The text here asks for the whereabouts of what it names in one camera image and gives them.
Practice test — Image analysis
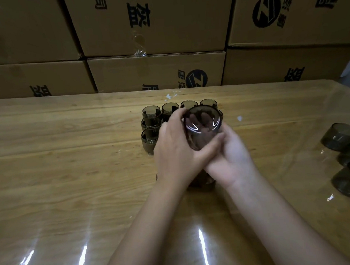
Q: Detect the person's right hand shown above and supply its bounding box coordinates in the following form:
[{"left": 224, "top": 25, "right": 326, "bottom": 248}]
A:
[{"left": 202, "top": 121, "right": 259, "bottom": 191}]

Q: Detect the person's left hand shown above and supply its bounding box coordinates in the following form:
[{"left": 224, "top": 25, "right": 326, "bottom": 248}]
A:
[{"left": 151, "top": 105, "right": 229, "bottom": 191}]

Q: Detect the pile of brown sleeve rings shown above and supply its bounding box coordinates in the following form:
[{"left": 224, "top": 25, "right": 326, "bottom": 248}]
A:
[{"left": 156, "top": 169, "right": 217, "bottom": 194}]

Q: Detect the cluster of smoky glass cups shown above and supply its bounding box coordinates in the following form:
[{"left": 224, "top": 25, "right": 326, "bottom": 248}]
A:
[{"left": 320, "top": 122, "right": 350, "bottom": 228}]

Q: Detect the person's left forearm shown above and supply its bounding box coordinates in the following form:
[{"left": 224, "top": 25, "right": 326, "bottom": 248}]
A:
[{"left": 94, "top": 176, "right": 197, "bottom": 265}]

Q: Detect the person's right forearm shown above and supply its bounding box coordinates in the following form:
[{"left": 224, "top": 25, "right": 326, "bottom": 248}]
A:
[{"left": 224, "top": 168, "right": 350, "bottom": 265}]

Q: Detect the stack of brown cardboard boxes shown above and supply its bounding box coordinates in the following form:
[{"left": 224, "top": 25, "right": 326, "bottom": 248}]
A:
[{"left": 0, "top": 0, "right": 350, "bottom": 99}]

